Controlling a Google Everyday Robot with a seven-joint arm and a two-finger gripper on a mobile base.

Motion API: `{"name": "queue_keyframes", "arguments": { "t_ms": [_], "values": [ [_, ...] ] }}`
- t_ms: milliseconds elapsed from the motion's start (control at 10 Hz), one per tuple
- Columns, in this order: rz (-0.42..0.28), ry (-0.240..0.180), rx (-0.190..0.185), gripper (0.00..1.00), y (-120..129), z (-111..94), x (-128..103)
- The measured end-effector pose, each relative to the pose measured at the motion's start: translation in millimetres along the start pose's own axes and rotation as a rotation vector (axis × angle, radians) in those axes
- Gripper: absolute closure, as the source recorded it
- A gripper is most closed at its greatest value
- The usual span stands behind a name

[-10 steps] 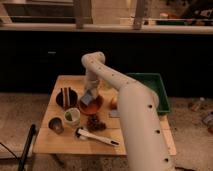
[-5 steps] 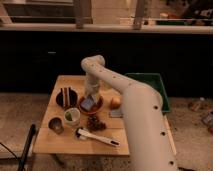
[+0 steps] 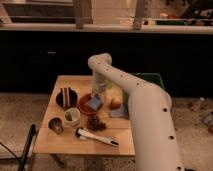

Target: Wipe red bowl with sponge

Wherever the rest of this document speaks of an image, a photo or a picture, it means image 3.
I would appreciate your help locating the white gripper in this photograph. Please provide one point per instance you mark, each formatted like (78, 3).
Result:
(98, 84)

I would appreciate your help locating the grey blue sponge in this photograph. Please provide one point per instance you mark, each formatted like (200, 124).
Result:
(95, 103)

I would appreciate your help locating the red bowl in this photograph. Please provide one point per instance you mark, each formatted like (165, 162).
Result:
(83, 107)

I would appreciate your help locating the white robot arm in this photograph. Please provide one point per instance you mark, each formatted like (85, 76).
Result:
(149, 106)

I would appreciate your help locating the black bowl with striped item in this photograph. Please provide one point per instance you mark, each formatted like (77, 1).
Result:
(67, 98)

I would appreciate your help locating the yellow item behind gripper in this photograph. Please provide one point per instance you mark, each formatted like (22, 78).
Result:
(113, 91)

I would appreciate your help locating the orange fruit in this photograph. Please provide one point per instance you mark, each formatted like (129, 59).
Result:
(115, 103)

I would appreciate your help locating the wooden table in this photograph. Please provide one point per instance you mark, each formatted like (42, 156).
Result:
(49, 142)

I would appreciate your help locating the grey cloth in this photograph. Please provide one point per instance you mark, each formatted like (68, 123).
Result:
(118, 113)

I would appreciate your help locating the bunch of dark grapes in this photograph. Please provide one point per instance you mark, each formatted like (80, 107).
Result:
(95, 124)

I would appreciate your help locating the white cup with lime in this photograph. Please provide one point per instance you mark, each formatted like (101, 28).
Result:
(72, 117)

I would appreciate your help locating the green bin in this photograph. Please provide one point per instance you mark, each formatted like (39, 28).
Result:
(150, 77)

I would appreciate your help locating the small dark metal cup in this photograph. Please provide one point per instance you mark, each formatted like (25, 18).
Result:
(55, 124)

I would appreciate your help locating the black pole stand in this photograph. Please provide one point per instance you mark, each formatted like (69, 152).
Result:
(27, 145)

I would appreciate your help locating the white black handled brush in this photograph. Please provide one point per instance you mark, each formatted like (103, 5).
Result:
(80, 132)

